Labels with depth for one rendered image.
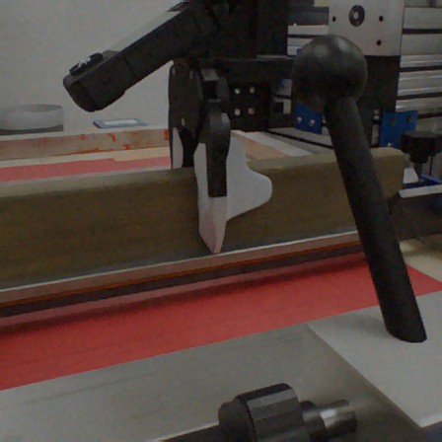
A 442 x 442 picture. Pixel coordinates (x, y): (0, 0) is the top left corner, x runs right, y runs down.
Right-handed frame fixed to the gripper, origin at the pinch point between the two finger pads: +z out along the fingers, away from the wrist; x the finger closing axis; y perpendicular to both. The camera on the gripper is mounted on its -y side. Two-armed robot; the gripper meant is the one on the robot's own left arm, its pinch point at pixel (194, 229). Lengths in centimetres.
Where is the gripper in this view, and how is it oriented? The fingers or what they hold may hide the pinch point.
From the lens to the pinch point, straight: 46.8
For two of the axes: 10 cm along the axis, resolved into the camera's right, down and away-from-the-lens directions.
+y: 9.2, -1.3, 3.7
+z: 0.0, 9.4, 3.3
